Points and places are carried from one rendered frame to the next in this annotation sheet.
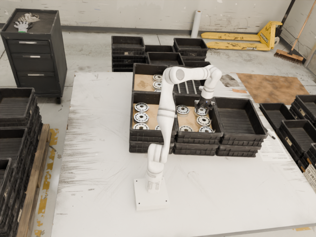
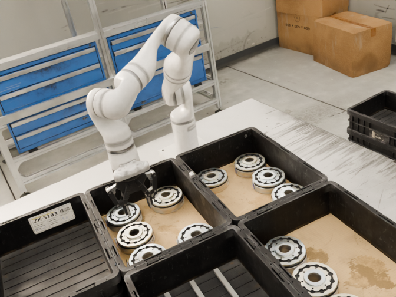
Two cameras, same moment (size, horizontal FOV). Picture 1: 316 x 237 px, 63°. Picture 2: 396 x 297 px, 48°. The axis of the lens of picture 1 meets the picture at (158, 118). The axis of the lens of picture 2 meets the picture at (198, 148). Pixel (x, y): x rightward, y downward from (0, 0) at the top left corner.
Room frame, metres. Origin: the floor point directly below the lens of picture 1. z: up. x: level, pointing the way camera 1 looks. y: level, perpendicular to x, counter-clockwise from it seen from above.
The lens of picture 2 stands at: (2.38, -0.32, 1.66)
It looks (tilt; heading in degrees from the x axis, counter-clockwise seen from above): 30 degrees down; 167
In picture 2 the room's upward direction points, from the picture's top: 11 degrees counter-clockwise
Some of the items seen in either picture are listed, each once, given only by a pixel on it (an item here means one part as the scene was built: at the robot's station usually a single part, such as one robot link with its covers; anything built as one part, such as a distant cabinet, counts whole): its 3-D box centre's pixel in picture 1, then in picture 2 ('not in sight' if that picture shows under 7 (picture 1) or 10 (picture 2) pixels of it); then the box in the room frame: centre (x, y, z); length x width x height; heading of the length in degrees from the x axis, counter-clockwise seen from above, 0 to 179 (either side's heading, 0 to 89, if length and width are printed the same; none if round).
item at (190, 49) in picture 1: (187, 59); not in sight; (3.16, -0.28, 0.37); 0.40 x 0.30 x 0.45; 104
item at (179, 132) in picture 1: (196, 114); (152, 208); (1.38, -0.26, 0.92); 0.40 x 0.30 x 0.02; 8
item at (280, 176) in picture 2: (141, 117); (268, 176); (1.33, 0.12, 0.86); 0.10 x 0.10 x 0.01
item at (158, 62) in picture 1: (163, 75); not in sight; (2.67, 0.01, 0.37); 0.40 x 0.30 x 0.45; 104
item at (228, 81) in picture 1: (228, 80); not in sight; (2.22, -0.63, 0.71); 0.22 x 0.19 x 0.01; 14
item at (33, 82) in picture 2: not in sight; (57, 97); (-0.56, -0.54, 0.60); 0.72 x 0.03 x 0.56; 104
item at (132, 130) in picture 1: (152, 111); (245, 169); (1.34, 0.04, 0.92); 0.40 x 0.30 x 0.02; 8
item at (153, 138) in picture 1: (152, 117); (247, 183); (1.34, 0.04, 0.87); 0.40 x 0.30 x 0.11; 8
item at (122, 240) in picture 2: (203, 120); (134, 234); (1.39, -0.32, 0.86); 0.10 x 0.10 x 0.01
